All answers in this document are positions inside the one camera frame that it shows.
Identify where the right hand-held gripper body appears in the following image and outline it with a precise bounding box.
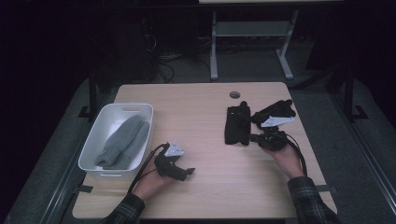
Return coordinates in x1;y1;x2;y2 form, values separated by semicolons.
258;115;296;153

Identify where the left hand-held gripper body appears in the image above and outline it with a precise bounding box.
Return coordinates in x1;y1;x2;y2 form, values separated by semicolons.
153;139;186;182

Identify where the black glove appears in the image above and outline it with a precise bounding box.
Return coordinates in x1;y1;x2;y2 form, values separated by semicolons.
250;99;297;126
223;100;252;147

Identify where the grey mitten with label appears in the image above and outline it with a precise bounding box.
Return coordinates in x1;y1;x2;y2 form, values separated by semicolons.
94;114;145;168

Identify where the white plastic bin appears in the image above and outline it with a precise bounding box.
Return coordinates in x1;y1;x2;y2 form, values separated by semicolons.
78;103;154;181

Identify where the person's left hand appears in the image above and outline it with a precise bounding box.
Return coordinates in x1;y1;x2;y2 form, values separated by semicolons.
132;158;176;202

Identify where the person's right hand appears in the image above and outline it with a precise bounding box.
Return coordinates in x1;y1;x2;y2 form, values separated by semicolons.
262;144;305;180

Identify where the black metal stand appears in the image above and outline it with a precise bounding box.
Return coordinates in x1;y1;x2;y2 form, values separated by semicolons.
78;69;99;120
342;64;369;123

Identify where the left hand-held gripper black cable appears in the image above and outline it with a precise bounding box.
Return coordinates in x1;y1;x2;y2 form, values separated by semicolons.
128;142;172;194

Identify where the hand-held gripper black cable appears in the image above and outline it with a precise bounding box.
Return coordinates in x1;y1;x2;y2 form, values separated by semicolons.
284;133;309;177
128;142;172;194

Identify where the right hand-held gripper black cable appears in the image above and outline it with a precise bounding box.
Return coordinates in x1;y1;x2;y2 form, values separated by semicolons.
284;133;309;177

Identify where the bundle of floor cables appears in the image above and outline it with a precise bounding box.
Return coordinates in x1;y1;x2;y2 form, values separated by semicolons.
141;17;213;84

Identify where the grey metal frame desk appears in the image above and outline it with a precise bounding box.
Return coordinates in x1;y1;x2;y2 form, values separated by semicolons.
199;0;344;81

